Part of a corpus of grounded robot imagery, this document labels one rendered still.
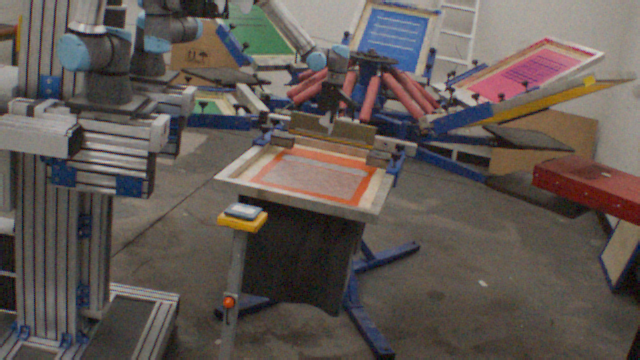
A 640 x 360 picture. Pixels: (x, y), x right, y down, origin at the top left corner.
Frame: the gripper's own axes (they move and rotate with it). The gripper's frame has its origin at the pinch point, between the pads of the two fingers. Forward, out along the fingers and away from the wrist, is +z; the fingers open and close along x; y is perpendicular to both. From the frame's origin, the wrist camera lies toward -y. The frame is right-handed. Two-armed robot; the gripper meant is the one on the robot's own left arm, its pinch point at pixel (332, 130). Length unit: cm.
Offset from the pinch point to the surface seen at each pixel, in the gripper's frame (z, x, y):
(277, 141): 9.3, 0.5, 21.9
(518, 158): 88, -401, -124
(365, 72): -13, -83, 1
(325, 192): 13.6, 37.7, -7.5
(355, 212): 11, 58, -22
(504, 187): 14, -22, -76
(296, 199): 11, 58, -1
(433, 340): 109, -45, -64
